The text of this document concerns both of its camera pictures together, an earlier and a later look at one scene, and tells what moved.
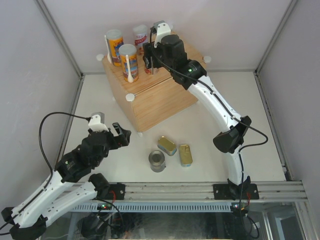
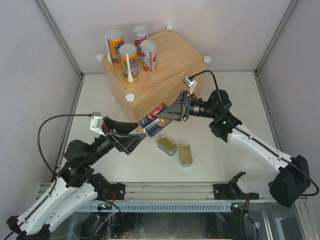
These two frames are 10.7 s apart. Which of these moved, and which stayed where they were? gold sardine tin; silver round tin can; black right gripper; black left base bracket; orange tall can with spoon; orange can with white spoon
Moved: silver round tin can; black right gripper
Stayed: black left base bracket; orange tall can with spoon; gold sardine tin; orange can with white spoon
